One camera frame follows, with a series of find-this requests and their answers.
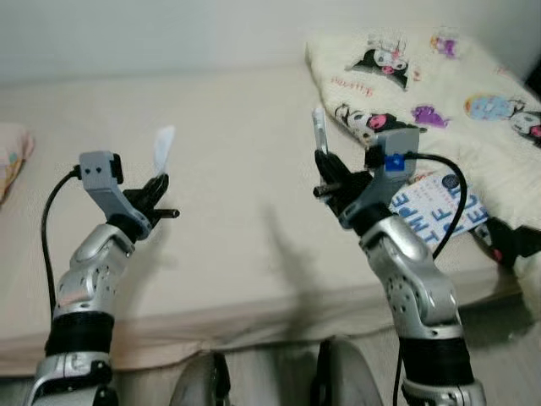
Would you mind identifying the white box with blue letters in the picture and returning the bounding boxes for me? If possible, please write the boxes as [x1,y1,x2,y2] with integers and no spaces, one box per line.
[390,168,492,256]

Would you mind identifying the cream cartoon print quilt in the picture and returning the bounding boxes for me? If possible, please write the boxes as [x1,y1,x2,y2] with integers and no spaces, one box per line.
[305,30,541,299]

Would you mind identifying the cream bed mattress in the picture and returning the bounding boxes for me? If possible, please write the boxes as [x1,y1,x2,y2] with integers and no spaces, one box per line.
[0,63,541,378]

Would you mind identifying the grey robot left leg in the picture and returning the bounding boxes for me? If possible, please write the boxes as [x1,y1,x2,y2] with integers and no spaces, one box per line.
[168,350,232,406]

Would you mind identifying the grey robot leg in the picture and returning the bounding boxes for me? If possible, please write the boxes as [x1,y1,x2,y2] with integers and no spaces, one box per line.
[310,336,386,406]
[168,350,232,406]

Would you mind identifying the grey robot right leg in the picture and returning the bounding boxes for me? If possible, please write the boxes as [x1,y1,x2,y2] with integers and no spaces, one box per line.
[310,336,386,406]

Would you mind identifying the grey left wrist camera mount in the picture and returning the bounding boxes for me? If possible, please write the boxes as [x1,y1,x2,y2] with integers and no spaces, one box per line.
[78,151,153,239]

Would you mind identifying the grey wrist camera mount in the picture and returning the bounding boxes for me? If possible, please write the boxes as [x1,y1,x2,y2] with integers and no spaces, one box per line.
[78,151,153,239]
[338,128,424,231]

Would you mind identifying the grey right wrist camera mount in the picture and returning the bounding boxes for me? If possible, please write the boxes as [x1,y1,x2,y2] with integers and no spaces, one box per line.
[338,128,424,231]

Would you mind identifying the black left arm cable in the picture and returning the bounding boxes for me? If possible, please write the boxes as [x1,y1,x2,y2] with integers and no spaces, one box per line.
[40,166,86,315]

